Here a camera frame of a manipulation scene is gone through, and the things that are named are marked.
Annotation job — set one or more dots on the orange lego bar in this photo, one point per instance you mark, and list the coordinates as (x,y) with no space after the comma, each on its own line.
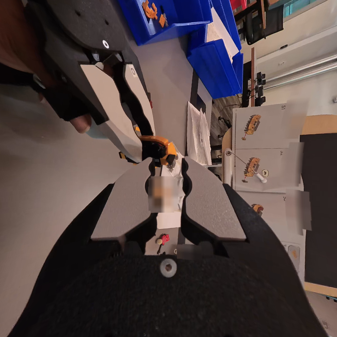
(163,20)

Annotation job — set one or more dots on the orange black lego assembly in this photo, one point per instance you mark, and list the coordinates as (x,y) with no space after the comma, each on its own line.
(158,150)

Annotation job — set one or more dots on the orange curved lego piece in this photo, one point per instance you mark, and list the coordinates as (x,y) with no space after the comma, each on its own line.
(150,9)

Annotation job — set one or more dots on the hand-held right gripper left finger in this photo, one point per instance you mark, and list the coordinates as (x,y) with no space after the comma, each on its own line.
(126,200)

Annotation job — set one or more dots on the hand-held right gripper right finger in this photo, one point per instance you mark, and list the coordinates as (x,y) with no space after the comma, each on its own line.
(210,205)

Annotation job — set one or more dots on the lego instruction booklet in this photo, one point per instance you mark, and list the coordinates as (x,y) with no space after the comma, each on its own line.
(266,155)

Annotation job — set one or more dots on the red lego piece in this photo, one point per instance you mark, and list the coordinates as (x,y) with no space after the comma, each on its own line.
(165,238)

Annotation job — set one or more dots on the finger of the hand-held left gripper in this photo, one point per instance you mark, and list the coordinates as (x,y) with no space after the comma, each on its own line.
(105,100)
(138,87)

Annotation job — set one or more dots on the person's left hand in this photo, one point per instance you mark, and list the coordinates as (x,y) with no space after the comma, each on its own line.
(21,42)

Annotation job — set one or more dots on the open blue storage bin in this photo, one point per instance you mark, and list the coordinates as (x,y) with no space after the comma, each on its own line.
(173,15)

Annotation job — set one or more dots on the white paper sheets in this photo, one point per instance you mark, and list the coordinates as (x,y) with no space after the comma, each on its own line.
(218,29)

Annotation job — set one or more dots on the blue bin with papers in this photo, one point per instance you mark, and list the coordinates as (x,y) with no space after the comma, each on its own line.
(218,68)

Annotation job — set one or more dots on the black chair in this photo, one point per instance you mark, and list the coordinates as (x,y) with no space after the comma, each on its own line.
(263,23)

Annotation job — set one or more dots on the wooden table with black mat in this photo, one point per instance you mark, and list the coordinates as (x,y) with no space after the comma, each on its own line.
(321,210)

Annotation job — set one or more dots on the clear plastic parts bag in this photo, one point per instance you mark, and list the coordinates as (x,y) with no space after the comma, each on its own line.
(200,137)

